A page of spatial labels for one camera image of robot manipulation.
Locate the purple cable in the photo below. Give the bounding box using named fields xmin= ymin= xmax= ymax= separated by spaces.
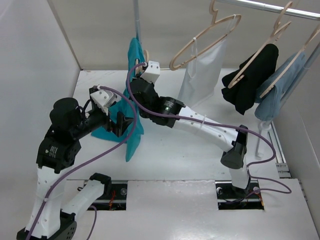
xmin=24 ymin=84 xmax=138 ymax=240
xmin=126 ymin=62 xmax=293 ymax=201

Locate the white clothes rack frame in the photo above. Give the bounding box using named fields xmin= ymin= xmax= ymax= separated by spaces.
xmin=133 ymin=0 xmax=320 ymax=158

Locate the white cloth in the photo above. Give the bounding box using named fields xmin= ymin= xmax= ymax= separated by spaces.
xmin=177 ymin=14 xmax=228 ymax=108

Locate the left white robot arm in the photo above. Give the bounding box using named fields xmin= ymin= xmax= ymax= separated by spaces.
xmin=16 ymin=95 xmax=137 ymax=240

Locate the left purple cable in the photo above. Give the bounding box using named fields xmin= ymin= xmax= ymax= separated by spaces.
xmin=24 ymin=84 xmax=138 ymax=240

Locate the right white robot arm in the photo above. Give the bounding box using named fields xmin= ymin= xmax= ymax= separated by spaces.
xmin=129 ymin=77 xmax=251 ymax=197

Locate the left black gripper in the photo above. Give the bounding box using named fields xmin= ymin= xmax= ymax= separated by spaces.
xmin=73 ymin=99 xmax=135 ymax=137

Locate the teal t shirt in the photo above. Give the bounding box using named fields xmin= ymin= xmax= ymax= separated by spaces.
xmin=91 ymin=37 xmax=145 ymax=162

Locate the wooden hanger with black cloth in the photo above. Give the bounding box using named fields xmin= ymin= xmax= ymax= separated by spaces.
xmin=227 ymin=0 xmax=294 ymax=89

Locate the black cloth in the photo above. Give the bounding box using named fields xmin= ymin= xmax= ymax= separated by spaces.
xmin=221 ymin=43 xmax=279 ymax=115

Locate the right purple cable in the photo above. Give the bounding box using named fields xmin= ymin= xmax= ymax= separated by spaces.
xmin=126 ymin=62 xmax=293 ymax=201

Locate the light blue cloth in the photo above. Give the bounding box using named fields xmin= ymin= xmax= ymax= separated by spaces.
xmin=254 ymin=52 xmax=307 ymax=122

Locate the wooden hanger with white cloth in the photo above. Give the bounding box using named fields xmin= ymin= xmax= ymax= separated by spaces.
xmin=169 ymin=0 xmax=242 ymax=72

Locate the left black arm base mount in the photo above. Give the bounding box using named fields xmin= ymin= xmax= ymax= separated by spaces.
xmin=91 ymin=181 xmax=128 ymax=211

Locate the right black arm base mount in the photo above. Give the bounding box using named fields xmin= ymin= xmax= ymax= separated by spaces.
xmin=215 ymin=181 xmax=265 ymax=211

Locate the wooden hanger with blue cloth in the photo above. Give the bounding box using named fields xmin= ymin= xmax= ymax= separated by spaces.
xmin=259 ymin=24 xmax=320 ymax=99

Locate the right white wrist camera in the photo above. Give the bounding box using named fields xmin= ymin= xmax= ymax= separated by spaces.
xmin=141 ymin=60 xmax=161 ymax=84

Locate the aluminium rail at right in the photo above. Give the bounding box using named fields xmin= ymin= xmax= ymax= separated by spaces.
xmin=269 ymin=122 xmax=292 ymax=179

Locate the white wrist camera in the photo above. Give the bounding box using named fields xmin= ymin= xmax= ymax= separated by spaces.
xmin=141 ymin=60 xmax=161 ymax=84
xmin=90 ymin=89 xmax=117 ymax=116

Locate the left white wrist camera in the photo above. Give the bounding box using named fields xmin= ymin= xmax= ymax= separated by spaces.
xmin=90 ymin=89 xmax=117 ymax=116

